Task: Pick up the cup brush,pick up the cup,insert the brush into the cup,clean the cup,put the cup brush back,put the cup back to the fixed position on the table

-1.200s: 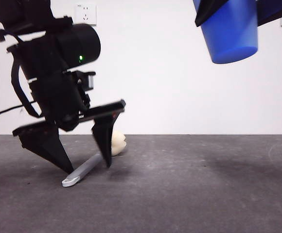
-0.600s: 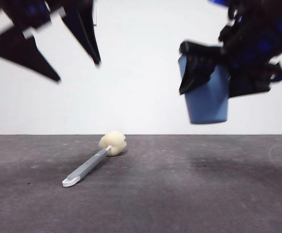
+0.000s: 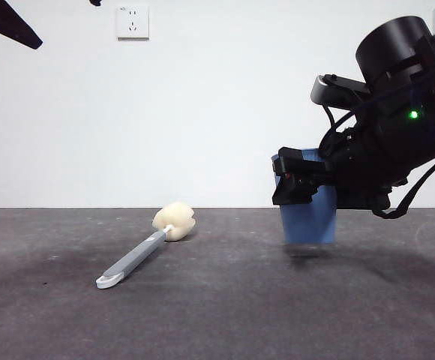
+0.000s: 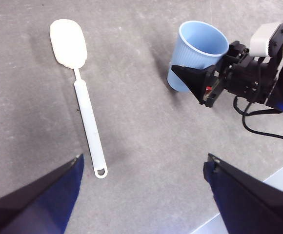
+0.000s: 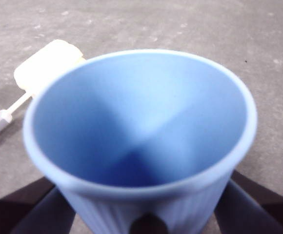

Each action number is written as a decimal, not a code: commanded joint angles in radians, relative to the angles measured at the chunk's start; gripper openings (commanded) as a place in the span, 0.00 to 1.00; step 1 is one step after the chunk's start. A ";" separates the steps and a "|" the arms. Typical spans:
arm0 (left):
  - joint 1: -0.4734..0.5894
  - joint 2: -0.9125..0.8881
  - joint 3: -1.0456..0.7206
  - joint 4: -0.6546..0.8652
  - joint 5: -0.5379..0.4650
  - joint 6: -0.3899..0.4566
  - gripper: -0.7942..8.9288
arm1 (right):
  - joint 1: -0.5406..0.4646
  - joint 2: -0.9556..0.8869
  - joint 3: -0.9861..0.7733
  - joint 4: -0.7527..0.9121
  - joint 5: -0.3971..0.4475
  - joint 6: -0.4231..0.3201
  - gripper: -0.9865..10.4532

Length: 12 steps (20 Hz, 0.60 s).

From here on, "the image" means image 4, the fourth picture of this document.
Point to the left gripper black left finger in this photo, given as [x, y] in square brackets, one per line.
[34, 204]

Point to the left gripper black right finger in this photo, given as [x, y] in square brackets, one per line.
[253, 207]

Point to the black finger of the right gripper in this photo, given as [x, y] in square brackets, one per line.
[192, 78]

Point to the blue ribbed plastic cup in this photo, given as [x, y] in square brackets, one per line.
[197, 39]

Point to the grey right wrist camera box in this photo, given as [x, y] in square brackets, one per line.
[261, 41]

